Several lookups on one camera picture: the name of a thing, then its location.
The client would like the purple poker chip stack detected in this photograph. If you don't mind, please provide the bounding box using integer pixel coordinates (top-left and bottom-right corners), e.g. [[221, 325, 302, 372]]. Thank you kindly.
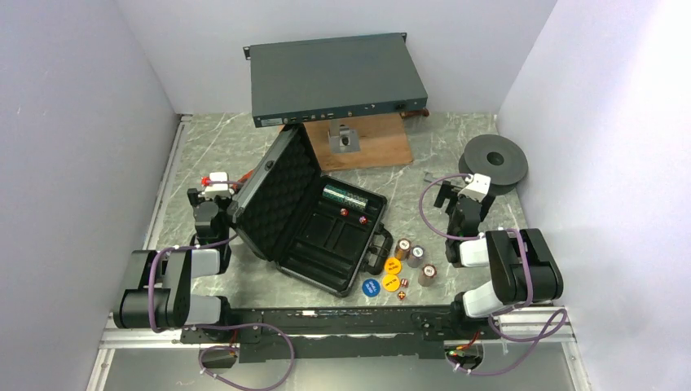
[[407, 245, 425, 268]]

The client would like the orange brown poker chip stack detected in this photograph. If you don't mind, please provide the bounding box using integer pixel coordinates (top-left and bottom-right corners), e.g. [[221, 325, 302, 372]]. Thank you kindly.
[[394, 238, 412, 261]]

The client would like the black poker set case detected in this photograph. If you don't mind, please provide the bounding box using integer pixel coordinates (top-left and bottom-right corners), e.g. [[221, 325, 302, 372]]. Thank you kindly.
[[227, 124, 393, 297]]

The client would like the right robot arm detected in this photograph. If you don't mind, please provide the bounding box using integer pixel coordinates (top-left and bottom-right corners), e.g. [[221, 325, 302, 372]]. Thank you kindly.
[[434, 180, 564, 338]]

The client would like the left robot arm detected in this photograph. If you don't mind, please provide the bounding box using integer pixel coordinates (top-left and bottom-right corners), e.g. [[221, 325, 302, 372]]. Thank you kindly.
[[112, 185, 237, 342]]

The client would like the small grey metal plate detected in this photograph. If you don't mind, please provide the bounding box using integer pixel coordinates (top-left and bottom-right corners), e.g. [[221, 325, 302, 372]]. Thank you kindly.
[[423, 172, 438, 183]]

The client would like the orange big blind button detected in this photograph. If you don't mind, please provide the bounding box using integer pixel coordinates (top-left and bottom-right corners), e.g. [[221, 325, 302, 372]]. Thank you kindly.
[[384, 257, 403, 275]]

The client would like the yellow big blind button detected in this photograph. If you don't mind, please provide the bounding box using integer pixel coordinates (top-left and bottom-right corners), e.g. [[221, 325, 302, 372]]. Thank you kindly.
[[381, 274, 401, 292]]

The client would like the wooden board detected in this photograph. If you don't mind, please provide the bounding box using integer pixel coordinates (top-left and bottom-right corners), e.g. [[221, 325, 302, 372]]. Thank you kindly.
[[305, 113, 413, 172]]

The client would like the blue small blind button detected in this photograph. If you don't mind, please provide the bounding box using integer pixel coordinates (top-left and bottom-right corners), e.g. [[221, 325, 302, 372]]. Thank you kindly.
[[362, 279, 381, 297]]

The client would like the green poker chip stack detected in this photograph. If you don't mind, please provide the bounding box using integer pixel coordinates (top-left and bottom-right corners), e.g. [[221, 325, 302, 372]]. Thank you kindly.
[[323, 185, 347, 204]]

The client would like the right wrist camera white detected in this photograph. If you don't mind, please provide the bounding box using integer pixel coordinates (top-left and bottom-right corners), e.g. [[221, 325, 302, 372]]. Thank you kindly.
[[460, 174, 491, 203]]

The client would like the black cable spool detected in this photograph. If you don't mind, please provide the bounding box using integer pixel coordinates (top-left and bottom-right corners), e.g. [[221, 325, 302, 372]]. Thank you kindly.
[[458, 134, 529, 196]]

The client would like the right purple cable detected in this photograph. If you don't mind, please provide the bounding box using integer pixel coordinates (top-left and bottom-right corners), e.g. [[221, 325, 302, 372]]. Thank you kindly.
[[418, 173, 569, 378]]

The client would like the silver metal stand bracket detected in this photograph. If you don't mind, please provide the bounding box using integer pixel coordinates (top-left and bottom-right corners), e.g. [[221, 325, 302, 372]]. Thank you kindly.
[[328, 120, 360, 154]]

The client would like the grey rack network switch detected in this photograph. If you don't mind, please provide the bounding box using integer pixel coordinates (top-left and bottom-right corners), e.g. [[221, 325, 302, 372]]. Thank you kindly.
[[244, 33, 428, 128]]

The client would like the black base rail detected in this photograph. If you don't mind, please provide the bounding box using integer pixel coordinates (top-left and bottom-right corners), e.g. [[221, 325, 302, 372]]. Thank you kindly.
[[180, 305, 499, 363]]

